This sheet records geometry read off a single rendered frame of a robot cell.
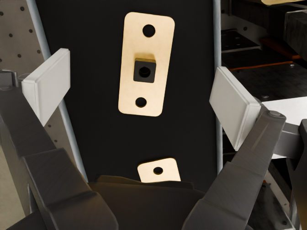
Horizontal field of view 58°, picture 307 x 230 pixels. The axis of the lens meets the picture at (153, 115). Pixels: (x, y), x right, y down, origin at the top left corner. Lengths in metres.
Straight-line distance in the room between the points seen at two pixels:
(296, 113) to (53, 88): 0.26
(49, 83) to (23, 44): 0.59
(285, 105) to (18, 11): 0.60
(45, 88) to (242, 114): 0.11
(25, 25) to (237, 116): 0.63
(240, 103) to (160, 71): 0.09
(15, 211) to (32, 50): 1.53
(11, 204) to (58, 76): 1.94
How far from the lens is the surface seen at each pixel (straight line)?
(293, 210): 0.61
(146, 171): 0.28
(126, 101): 0.24
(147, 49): 0.22
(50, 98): 0.17
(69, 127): 0.25
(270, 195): 0.60
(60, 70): 0.19
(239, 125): 0.16
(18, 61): 0.77
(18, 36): 0.75
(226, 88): 0.19
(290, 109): 0.34
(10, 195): 2.05
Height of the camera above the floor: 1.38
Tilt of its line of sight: 64 degrees down
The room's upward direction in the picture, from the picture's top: 176 degrees clockwise
